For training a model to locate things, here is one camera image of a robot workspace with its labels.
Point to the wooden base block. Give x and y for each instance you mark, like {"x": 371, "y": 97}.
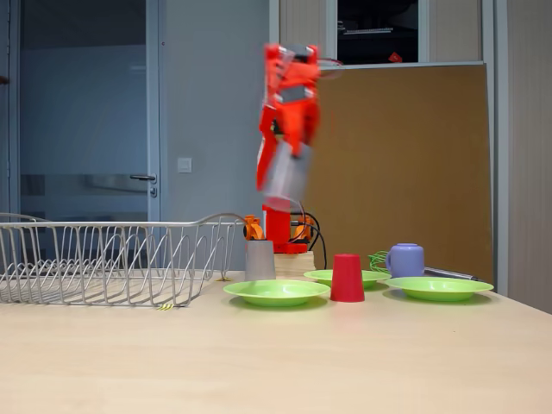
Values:
{"x": 297, "y": 263}

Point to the white slotted rail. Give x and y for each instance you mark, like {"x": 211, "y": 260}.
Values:
{"x": 368, "y": 30}

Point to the brown pin board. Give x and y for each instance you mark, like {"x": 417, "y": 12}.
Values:
{"x": 409, "y": 172}

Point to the grey translucent plastic cup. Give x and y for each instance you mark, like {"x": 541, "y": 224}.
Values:
{"x": 260, "y": 263}
{"x": 286, "y": 177}

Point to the red plastic cup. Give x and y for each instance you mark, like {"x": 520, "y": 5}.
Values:
{"x": 347, "y": 280}

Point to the purple plastic mug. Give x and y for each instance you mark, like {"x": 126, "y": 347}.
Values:
{"x": 407, "y": 261}

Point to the green plastic plate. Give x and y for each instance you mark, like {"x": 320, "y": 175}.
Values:
{"x": 276, "y": 291}
{"x": 317, "y": 276}
{"x": 437, "y": 288}

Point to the grey glass door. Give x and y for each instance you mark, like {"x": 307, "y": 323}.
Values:
{"x": 86, "y": 108}

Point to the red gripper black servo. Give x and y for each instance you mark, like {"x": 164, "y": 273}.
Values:
{"x": 297, "y": 116}

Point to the orange table clamp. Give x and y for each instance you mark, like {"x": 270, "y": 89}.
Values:
{"x": 302, "y": 235}
{"x": 254, "y": 230}

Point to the red robot arm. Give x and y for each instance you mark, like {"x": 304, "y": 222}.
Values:
{"x": 282, "y": 233}

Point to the yellow black striped tape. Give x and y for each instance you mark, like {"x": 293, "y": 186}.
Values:
{"x": 166, "y": 307}

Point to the white light switch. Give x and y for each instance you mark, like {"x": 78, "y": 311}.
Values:
{"x": 185, "y": 164}

